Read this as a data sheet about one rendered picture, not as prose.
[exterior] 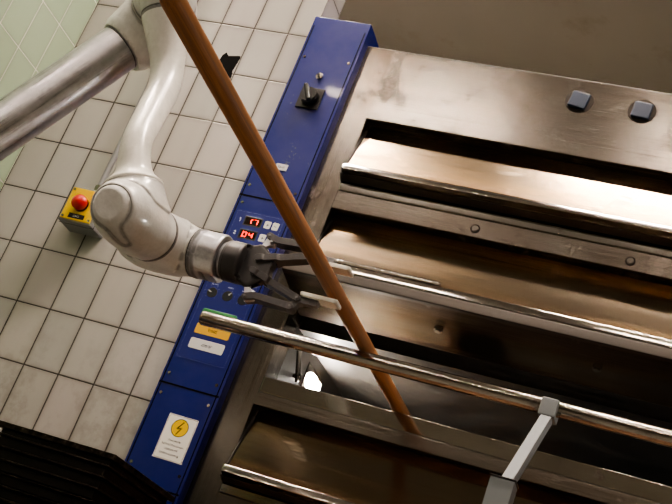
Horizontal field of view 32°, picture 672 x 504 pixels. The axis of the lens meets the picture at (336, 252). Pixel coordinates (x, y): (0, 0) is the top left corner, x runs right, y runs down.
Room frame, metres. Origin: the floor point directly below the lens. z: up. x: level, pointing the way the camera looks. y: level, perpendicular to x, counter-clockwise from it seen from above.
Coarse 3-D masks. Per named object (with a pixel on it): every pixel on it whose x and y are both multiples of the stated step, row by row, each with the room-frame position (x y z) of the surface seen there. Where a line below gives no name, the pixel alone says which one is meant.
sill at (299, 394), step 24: (264, 384) 2.64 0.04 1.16; (288, 384) 2.62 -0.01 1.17; (336, 408) 2.57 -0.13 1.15; (360, 408) 2.55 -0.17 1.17; (408, 432) 2.51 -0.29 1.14; (432, 432) 2.49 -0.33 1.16; (456, 432) 2.47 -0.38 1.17; (504, 456) 2.42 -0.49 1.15; (552, 456) 2.39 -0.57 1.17; (600, 480) 2.35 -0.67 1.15; (624, 480) 2.33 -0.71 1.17; (648, 480) 2.32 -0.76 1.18
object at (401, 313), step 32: (320, 288) 2.51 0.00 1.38; (352, 288) 2.45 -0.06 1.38; (384, 288) 2.41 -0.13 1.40; (320, 320) 2.66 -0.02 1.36; (384, 320) 2.53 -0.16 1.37; (416, 320) 2.47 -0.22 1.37; (448, 320) 2.41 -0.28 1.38; (480, 320) 2.35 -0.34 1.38; (512, 320) 2.30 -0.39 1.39; (544, 320) 2.28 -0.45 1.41; (480, 352) 2.48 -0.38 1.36; (512, 352) 2.42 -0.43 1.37; (544, 352) 2.36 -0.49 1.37; (576, 352) 2.31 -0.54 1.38; (608, 352) 2.25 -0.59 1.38; (640, 352) 2.20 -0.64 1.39; (608, 384) 2.37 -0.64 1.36; (640, 384) 2.32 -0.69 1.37
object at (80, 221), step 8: (72, 192) 2.82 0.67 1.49; (80, 192) 2.81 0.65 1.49; (88, 192) 2.80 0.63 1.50; (88, 200) 2.80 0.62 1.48; (64, 208) 2.82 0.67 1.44; (72, 208) 2.81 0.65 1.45; (88, 208) 2.79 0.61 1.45; (64, 216) 2.81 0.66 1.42; (72, 216) 2.81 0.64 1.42; (80, 216) 2.80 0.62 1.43; (88, 216) 2.79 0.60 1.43; (64, 224) 2.84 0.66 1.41; (72, 224) 2.82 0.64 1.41; (80, 224) 2.80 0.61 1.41; (88, 224) 2.79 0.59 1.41; (80, 232) 2.86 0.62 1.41; (88, 232) 2.83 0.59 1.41; (96, 232) 2.82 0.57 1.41
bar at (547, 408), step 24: (264, 336) 2.25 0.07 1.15; (288, 336) 2.23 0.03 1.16; (360, 360) 2.17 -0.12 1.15; (384, 360) 2.15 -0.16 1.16; (432, 384) 2.13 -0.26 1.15; (456, 384) 2.10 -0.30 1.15; (480, 384) 2.08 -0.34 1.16; (528, 408) 2.05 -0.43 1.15; (552, 408) 2.02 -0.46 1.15; (576, 408) 2.02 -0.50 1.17; (624, 432) 1.99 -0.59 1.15; (648, 432) 1.97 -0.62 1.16; (528, 456) 1.92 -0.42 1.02; (504, 480) 1.82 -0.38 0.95
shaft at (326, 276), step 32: (160, 0) 1.20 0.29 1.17; (192, 32) 1.25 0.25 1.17; (224, 96) 1.38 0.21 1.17; (256, 128) 1.48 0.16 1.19; (256, 160) 1.52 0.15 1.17; (288, 192) 1.63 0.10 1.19; (288, 224) 1.71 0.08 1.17; (320, 256) 1.82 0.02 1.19; (352, 320) 2.06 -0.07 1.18; (384, 384) 2.36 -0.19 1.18
